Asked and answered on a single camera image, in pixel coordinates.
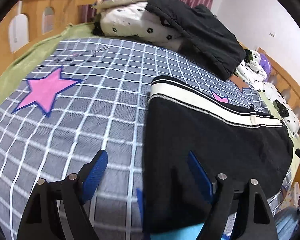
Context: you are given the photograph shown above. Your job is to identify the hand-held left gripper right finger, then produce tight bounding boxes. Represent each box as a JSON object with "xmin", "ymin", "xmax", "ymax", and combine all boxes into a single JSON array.
[{"xmin": 187, "ymin": 151, "xmax": 279, "ymax": 240}]

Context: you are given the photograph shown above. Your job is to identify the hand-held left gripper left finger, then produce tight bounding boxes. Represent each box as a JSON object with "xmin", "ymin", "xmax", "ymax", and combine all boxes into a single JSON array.
[{"xmin": 16, "ymin": 149, "xmax": 108, "ymax": 240}]

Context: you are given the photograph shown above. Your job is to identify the black pants with white waistband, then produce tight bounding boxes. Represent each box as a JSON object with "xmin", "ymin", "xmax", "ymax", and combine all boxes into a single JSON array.
[{"xmin": 141, "ymin": 75, "xmax": 294, "ymax": 234}]

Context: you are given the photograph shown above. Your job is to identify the grey checkered star bed sheet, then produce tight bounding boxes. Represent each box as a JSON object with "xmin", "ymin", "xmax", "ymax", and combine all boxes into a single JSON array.
[{"xmin": 0, "ymin": 37, "xmax": 294, "ymax": 240}]

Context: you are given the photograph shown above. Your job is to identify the person's leg in jeans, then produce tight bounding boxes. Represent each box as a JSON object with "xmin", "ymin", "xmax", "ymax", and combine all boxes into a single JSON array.
[{"xmin": 275, "ymin": 205, "xmax": 300, "ymax": 240}]

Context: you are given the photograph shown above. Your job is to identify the purple plush toy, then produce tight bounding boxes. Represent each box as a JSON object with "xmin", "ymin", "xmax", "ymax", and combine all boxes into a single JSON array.
[{"xmin": 257, "ymin": 52, "xmax": 272, "ymax": 75}]

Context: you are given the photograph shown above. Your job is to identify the green blanket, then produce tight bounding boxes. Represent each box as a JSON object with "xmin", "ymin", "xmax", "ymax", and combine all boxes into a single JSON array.
[{"xmin": 0, "ymin": 22, "xmax": 300, "ymax": 167}]

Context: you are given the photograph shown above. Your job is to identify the black garment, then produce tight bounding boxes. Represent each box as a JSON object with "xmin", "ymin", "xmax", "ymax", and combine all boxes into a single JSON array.
[{"xmin": 145, "ymin": 0, "xmax": 246, "ymax": 80}]

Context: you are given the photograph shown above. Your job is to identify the white floral quilt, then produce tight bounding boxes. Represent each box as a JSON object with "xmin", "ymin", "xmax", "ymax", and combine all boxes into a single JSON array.
[{"xmin": 92, "ymin": 2, "xmax": 300, "ymax": 134}]

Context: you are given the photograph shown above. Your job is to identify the wooden bed frame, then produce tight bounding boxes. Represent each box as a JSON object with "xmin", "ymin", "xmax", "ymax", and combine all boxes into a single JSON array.
[{"xmin": 0, "ymin": 0, "xmax": 300, "ymax": 205}]

